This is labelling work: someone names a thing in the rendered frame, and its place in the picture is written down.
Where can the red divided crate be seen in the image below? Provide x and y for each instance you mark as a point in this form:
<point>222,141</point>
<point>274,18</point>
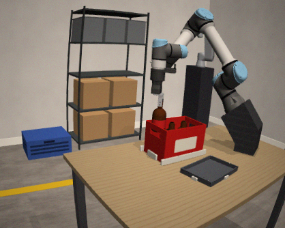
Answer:
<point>170,143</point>

